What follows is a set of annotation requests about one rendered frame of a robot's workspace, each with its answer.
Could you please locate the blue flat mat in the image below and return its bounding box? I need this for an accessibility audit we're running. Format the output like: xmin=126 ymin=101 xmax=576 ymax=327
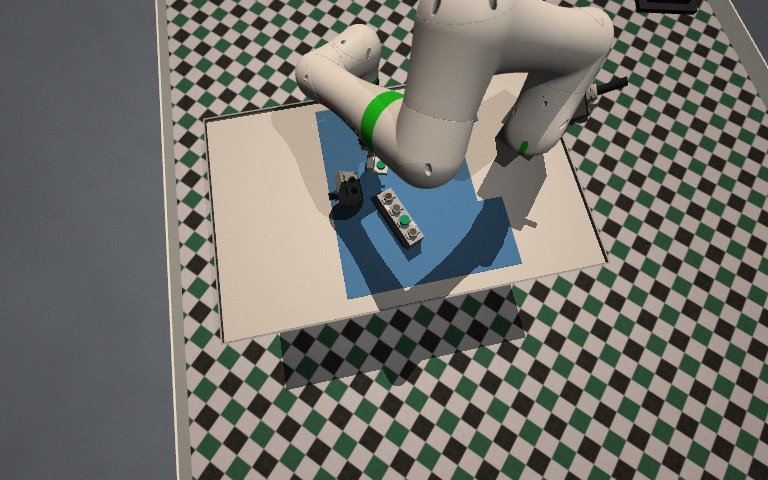
xmin=315 ymin=110 xmax=522 ymax=299

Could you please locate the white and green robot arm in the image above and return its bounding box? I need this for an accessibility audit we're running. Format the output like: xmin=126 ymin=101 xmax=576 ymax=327
xmin=295 ymin=0 xmax=628 ymax=189

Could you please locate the small sloping desk with blue and green keys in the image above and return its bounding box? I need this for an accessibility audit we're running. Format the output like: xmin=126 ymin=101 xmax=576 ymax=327
xmin=328 ymin=171 xmax=363 ymax=208

